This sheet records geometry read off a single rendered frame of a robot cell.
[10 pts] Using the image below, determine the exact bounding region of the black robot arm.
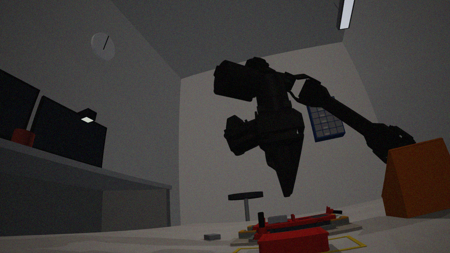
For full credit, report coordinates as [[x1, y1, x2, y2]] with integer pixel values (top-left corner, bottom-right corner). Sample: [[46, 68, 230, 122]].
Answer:
[[213, 57, 416, 164]]

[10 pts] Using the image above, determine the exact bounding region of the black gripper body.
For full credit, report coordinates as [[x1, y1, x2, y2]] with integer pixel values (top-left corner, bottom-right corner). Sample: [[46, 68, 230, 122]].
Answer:
[[253, 96, 305, 141]]

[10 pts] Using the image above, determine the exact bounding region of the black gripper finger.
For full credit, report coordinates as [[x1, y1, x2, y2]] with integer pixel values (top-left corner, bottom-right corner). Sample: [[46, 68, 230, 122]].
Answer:
[[258, 133, 304, 195], [266, 161, 291, 197]]

